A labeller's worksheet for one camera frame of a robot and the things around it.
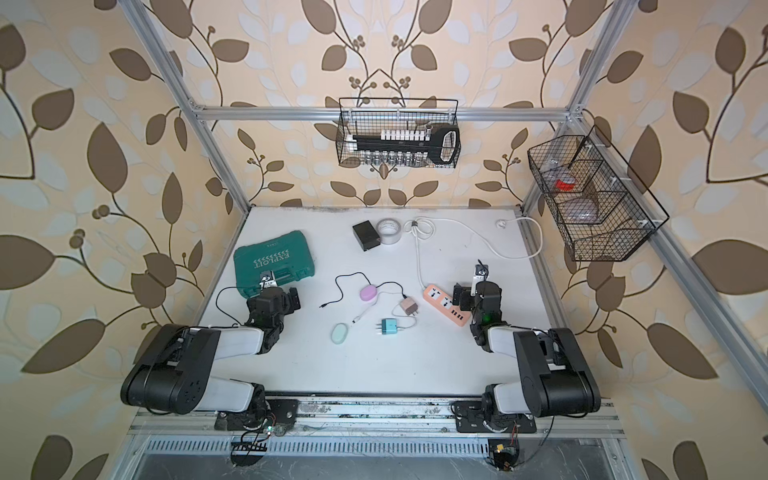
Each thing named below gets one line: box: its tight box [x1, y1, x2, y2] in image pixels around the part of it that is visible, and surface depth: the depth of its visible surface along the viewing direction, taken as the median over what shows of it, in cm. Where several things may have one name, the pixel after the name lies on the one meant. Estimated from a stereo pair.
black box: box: [352, 220, 381, 252], surface depth 111 cm
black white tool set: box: [346, 125, 461, 164], surface depth 86 cm
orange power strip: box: [423, 284, 471, 327], surface depth 94 cm
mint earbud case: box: [330, 322, 349, 345], surface depth 89 cm
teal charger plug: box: [375, 318, 398, 335], surface depth 90 cm
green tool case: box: [234, 230, 315, 299], surface depth 102 cm
